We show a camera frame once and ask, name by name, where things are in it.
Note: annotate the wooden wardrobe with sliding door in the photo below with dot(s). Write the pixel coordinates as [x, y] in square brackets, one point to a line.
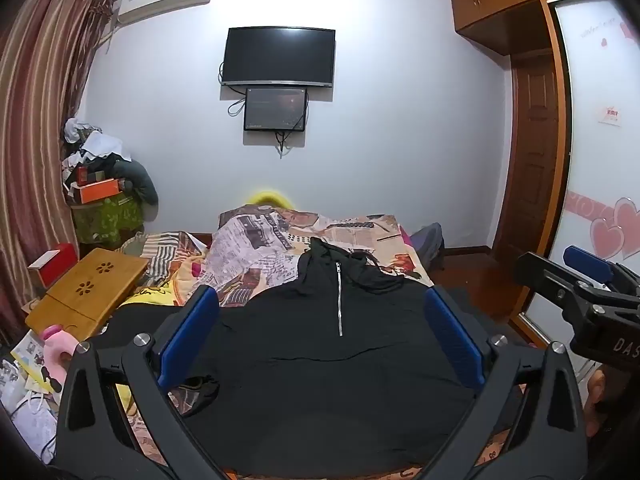
[596, 58]

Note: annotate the small wall monitor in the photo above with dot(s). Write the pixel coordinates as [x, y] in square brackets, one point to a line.
[275, 109]

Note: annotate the orange box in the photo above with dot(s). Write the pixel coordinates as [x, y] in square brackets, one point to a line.
[92, 192]

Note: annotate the striped red curtain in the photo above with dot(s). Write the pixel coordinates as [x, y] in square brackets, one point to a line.
[47, 49]

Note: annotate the red white box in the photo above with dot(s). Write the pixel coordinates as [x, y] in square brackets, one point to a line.
[53, 264]

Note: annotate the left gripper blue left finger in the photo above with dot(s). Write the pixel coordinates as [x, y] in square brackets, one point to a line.
[94, 440]

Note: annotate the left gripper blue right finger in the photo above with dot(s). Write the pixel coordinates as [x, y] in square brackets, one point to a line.
[546, 439]

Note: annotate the purple grey backpack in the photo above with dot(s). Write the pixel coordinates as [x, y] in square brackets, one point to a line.
[429, 245]

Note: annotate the newspaper print bed blanket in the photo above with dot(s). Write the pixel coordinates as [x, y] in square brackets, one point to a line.
[300, 254]

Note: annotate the right hand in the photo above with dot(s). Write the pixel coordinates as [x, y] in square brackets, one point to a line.
[604, 384]

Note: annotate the large wall television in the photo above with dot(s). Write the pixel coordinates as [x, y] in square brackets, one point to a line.
[300, 56]

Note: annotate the wooden lap desk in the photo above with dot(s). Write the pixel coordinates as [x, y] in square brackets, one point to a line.
[87, 295]

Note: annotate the black zip hoodie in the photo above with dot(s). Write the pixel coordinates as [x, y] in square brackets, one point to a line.
[335, 374]

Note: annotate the pink plastic toy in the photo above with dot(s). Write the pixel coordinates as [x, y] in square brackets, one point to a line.
[57, 346]

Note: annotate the brown wooden door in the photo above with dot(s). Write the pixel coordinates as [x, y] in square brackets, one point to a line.
[527, 204]

